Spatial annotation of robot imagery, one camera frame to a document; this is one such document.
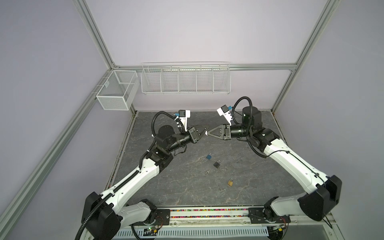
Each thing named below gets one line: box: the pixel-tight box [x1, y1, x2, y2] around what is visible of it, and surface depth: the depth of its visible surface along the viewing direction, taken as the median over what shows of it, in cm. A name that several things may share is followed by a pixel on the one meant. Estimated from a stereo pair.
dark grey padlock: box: [213, 160, 222, 169], surface depth 93 cm
